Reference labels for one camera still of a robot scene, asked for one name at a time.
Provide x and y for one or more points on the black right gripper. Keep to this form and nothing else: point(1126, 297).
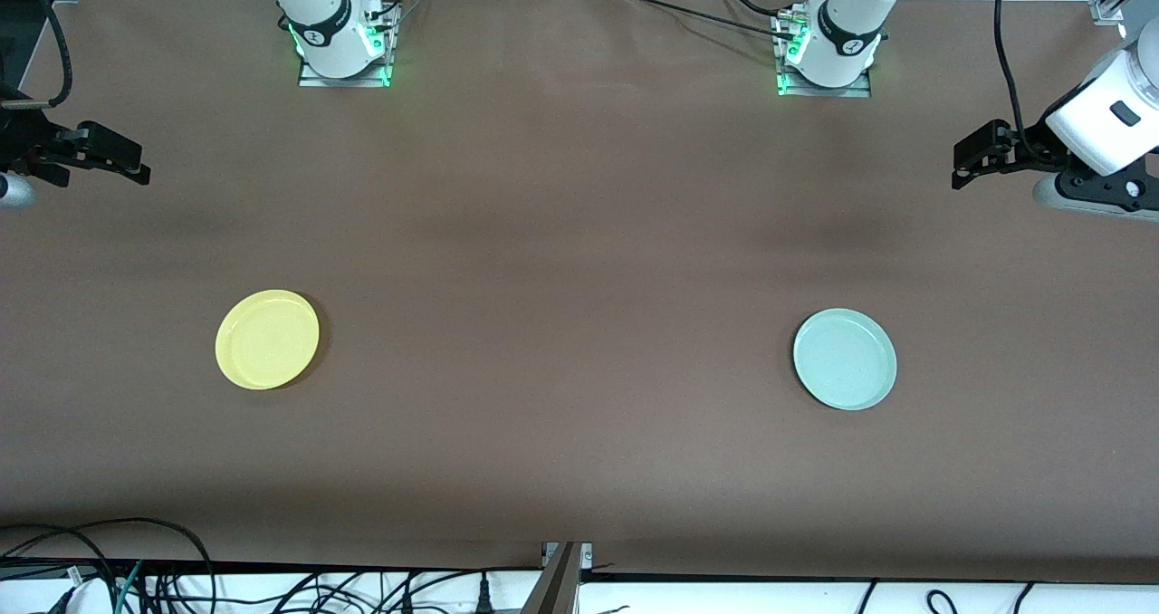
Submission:
point(25, 136)

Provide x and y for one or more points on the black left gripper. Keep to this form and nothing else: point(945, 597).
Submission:
point(1029, 147)

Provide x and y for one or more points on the yellow plastic plate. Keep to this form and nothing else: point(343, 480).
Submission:
point(267, 340)

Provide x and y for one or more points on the pale green plastic plate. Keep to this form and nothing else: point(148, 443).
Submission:
point(845, 360)

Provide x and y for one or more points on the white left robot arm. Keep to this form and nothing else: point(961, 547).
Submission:
point(851, 25)

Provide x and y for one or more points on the brown table cover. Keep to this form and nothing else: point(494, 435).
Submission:
point(724, 469)

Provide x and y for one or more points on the white lower shelf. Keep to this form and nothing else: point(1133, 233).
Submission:
point(724, 598)

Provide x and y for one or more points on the black power plug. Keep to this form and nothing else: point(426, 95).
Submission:
point(484, 600)

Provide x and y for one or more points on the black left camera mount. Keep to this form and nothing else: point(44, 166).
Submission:
point(1100, 188)

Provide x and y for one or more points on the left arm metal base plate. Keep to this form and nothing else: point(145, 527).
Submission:
point(824, 92)

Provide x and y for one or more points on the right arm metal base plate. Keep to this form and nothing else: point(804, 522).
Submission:
point(344, 81)

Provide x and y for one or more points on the aluminium frame post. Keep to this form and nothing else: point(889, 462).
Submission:
point(557, 587)

